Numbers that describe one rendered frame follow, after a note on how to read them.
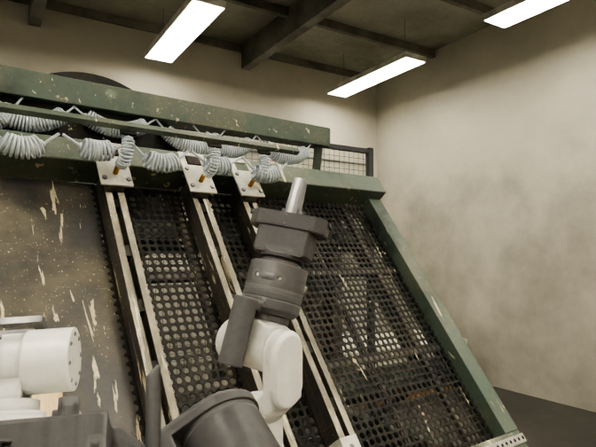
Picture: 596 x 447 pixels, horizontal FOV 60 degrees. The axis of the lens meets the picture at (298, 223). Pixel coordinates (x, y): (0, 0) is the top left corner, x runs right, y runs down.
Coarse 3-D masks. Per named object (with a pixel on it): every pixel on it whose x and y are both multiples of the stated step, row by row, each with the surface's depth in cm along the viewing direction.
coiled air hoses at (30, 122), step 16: (80, 112) 198; (0, 128) 180; (32, 128) 190; (48, 128) 189; (96, 128) 200; (176, 144) 224; (192, 144) 222; (272, 144) 249; (272, 160) 252; (288, 160) 253
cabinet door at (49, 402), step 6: (36, 396) 116; (42, 396) 116; (48, 396) 117; (54, 396) 118; (60, 396) 118; (42, 402) 116; (48, 402) 116; (54, 402) 117; (42, 408) 115; (48, 408) 116; (54, 408) 116; (48, 414) 115
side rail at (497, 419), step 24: (384, 216) 234; (384, 240) 228; (408, 264) 218; (432, 288) 215; (432, 312) 206; (456, 336) 201; (456, 360) 196; (480, 384) 190; (480, 408) 187; (504, 408) 187; (504, 432) 180
